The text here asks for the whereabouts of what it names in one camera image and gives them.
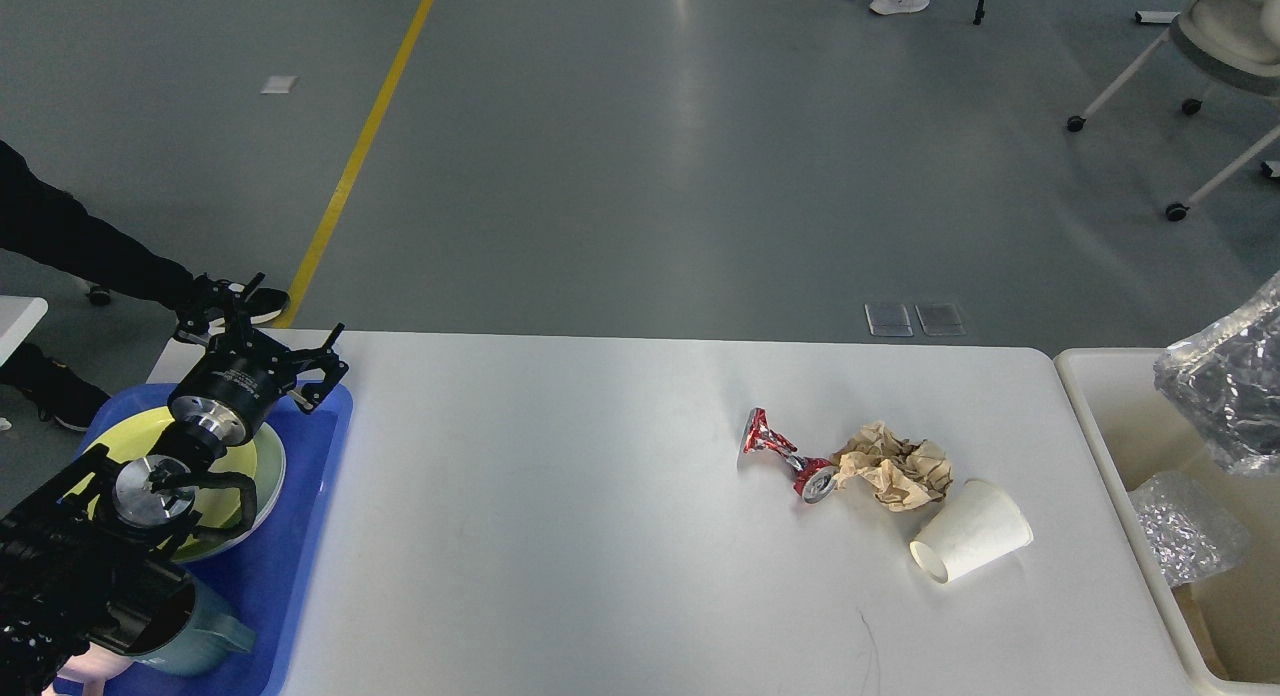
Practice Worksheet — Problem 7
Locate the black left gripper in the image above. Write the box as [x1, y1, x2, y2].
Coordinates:
[168, 273, 349, 447]

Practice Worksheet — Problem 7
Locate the white rolling chair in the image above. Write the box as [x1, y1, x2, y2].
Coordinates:
[1065, 0, 1280, 223]

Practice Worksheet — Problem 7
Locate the yellow plastic plate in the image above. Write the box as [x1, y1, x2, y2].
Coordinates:
[64, 408, 274, 548]

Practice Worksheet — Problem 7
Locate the blue plastic tray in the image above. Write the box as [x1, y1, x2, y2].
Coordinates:
[105, 385, 353, 695]

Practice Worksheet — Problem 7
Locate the red snack wrapper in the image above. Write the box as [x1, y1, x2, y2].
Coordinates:
[739, 406, 838, 504]

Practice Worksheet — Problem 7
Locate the white paper cup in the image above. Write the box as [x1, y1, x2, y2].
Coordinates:
[908, 479, 1034, 585]

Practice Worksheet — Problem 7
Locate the teal mug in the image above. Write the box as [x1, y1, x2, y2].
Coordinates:
[123, 576, 257, 677]

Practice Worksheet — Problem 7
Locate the white plastic bin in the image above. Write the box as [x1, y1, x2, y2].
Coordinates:
[1055, 348, 1279, 695]

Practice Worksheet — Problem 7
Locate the silver foil bag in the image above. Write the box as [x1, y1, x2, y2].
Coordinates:
[1128, 471, 1251, 589]
[1153, 275, 1279, 479]

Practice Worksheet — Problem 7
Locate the pink ribbed mug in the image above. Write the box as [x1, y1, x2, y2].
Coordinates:
[56, 644, 134, 695]

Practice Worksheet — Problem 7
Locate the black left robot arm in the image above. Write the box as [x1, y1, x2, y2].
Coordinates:
[3, 280, 349, 695]

